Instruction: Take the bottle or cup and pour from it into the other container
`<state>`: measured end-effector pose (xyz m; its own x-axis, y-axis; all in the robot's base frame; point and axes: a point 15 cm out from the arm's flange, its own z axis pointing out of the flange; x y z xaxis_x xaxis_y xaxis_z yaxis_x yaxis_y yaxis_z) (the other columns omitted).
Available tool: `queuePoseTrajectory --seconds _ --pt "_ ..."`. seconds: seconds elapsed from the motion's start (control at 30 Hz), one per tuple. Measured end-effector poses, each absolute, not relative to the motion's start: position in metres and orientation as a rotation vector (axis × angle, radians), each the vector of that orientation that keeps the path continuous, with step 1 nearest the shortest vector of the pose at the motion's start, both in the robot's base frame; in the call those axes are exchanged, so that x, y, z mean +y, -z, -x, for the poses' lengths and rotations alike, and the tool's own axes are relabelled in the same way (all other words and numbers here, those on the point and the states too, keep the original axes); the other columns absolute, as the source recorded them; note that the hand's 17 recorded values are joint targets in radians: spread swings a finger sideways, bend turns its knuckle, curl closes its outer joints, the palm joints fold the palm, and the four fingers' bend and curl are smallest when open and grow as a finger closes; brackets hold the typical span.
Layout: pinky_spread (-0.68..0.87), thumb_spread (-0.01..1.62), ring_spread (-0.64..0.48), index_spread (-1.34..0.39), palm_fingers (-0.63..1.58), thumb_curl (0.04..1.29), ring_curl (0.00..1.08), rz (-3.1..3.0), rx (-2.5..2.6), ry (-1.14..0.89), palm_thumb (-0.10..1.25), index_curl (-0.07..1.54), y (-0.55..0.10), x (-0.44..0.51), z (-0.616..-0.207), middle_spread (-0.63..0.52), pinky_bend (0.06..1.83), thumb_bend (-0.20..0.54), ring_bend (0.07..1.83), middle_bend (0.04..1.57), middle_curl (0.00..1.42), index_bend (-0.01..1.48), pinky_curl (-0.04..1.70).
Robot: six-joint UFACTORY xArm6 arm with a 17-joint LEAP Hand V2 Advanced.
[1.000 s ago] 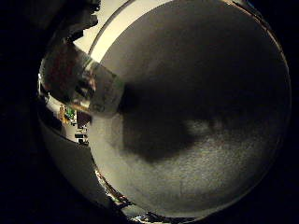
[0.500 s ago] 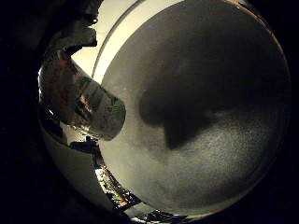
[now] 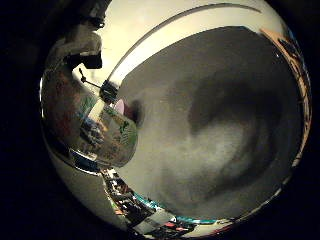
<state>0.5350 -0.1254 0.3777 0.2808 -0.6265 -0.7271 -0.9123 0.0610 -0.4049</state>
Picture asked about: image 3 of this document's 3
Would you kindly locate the purple cup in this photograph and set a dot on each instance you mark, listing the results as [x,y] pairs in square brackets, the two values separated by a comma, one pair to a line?
[119,106]

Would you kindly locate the black camera arm stand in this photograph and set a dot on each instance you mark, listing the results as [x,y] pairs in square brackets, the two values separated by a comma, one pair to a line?
[107,90]

